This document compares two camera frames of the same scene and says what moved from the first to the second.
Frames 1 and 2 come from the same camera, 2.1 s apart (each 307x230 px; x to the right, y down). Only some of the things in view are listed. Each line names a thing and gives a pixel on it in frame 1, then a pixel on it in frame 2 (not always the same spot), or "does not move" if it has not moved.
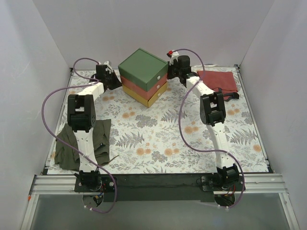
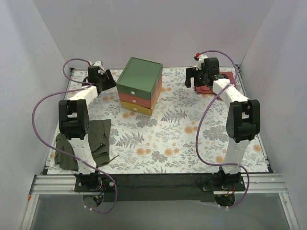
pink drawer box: [143, 93] -> [140, 101]
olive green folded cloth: [66, 158] does not move
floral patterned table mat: [168, 137] does not move
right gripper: [172, 72] -> [194, 77]
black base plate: [157, 188] does not move
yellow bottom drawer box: [140, 99] -> [141, 109]
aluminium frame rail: [264, 184] does not move
